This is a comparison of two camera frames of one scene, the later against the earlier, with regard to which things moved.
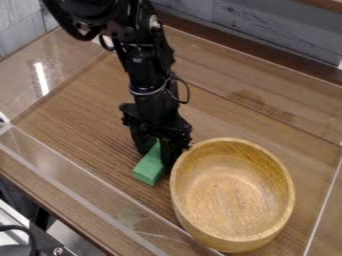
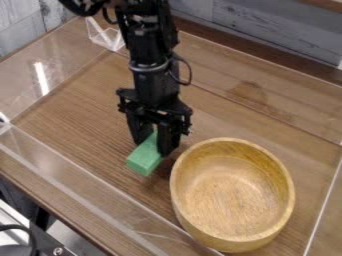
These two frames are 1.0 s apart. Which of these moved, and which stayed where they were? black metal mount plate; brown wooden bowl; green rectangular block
Moved: green rectangular block
Stayed: black metal mount plate; brown wooden bowl
